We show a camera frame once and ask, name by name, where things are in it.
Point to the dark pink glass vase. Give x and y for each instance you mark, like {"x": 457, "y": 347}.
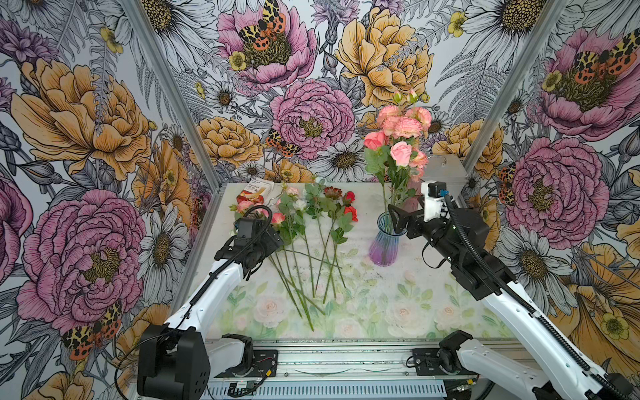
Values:
{"x": 412, "y": 204}

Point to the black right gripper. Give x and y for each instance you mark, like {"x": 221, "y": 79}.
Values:
{"x": 416, "y": 220}

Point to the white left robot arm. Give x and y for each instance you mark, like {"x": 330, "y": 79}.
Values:
{"x": 174, "y": 360}

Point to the silver first aid case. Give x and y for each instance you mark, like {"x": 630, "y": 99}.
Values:
{"x": 448, "y": 169}

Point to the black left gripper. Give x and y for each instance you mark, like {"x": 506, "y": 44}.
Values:
{"x": 270, "y": 246}

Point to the red white small box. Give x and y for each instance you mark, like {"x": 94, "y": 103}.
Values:
{"x": 256, "y": 191}

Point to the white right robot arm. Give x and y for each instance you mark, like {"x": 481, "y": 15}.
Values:
{"x": 564, "y": 371}

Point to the pink rose stem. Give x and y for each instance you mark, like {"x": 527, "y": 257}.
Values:
{"x": 401, "y": 152}
{"x": 311, "y": 291}

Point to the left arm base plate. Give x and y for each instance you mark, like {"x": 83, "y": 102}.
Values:
{"x": 241, "y": 359}

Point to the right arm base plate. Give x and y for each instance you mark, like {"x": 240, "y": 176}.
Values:
{"x": 440, "y": 360}

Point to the pink purple glass vase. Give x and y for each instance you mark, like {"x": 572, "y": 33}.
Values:
{"x": 383, "y": 251}

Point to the aluminium rail frame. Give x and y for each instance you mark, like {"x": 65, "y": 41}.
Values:
{"x": 321, "y": 365}

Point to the white pink flower stem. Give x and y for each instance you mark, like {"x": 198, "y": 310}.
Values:
{"x": 293, "y": 206}

